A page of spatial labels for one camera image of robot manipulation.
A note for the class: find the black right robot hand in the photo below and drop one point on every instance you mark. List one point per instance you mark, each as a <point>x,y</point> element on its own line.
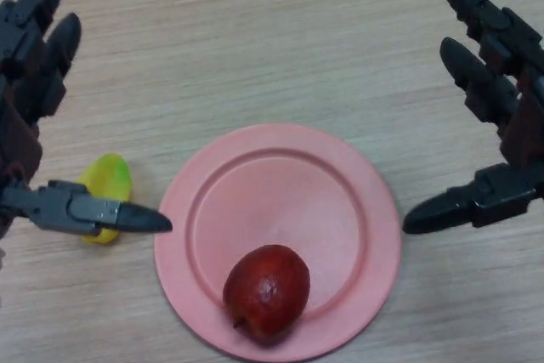
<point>525,82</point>

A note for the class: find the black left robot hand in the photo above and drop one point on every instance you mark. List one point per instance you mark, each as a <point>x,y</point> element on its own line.
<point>25,74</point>

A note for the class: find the red apple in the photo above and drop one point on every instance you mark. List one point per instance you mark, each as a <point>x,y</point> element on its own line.
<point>268,288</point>

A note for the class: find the pink round plate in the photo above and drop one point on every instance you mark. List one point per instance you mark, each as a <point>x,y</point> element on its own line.
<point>276,201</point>

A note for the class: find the yellow green starfruit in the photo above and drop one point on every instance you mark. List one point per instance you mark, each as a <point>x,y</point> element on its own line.
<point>108,176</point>

